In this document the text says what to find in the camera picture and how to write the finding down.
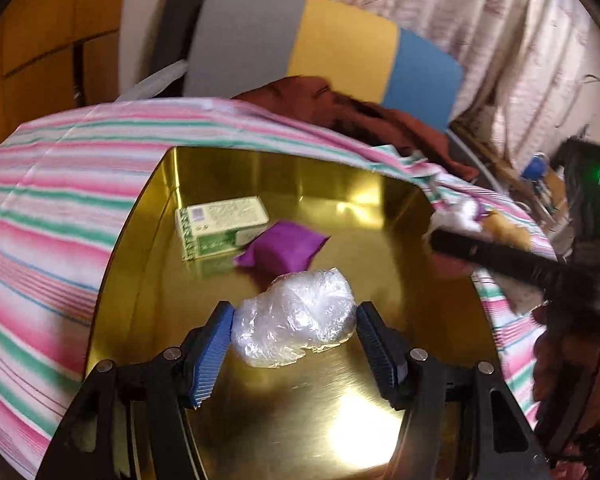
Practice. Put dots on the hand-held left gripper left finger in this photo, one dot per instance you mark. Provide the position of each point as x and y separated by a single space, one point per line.
212 355

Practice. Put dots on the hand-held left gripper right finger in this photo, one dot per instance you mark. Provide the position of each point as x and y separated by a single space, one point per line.
377 355

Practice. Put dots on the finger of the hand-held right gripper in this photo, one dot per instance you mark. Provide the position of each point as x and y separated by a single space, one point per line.
510 260

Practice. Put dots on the clear plastic bag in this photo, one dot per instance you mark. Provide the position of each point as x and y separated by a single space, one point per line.
295 312

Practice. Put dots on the gold metal tin tray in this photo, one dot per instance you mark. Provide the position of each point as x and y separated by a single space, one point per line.
300 410

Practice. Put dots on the person's right hand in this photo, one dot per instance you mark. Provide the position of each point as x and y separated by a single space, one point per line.
550 355

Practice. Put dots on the small clear plastic packet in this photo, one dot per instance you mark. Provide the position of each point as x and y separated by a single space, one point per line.
455 216

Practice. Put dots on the blue container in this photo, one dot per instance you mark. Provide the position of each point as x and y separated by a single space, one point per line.
534 167

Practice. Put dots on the purple cloth pouch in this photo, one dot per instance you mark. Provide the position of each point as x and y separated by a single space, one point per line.
275 245

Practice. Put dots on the green and white carton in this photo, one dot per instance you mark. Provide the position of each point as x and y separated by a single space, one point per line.
220 220

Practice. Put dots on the brown cloth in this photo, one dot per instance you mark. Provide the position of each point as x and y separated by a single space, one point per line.
380 125

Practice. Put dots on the pink green striped cloth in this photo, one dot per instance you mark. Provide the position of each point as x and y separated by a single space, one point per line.
55 200

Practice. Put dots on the pale patterned curtain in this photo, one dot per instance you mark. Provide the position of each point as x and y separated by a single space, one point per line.
480 20

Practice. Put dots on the wooden cabinet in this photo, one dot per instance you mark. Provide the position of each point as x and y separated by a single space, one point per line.
35 35

